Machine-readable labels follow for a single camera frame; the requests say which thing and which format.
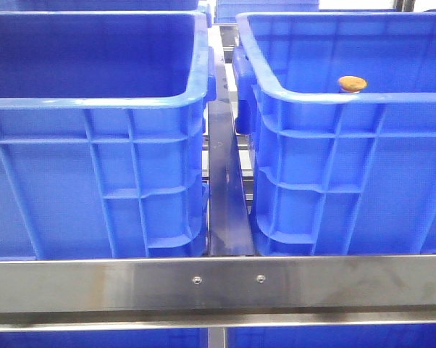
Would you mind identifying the steel rack front rail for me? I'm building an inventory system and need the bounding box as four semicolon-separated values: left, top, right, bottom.
0;254;436;331

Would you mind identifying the steel rack divider bar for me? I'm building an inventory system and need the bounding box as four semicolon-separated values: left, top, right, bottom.
205;25;256;257

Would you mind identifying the distant blue crate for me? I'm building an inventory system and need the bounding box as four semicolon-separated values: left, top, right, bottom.
214;0;319;24

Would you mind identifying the blue crate at left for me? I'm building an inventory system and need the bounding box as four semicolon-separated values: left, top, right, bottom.
233;12;436;255

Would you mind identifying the blue crate with buttons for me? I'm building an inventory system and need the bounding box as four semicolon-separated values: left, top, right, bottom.
0;11;216;261

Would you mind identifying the blue crate below rail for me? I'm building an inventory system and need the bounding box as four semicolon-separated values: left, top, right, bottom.
0;328;206;347
228;324;436;347

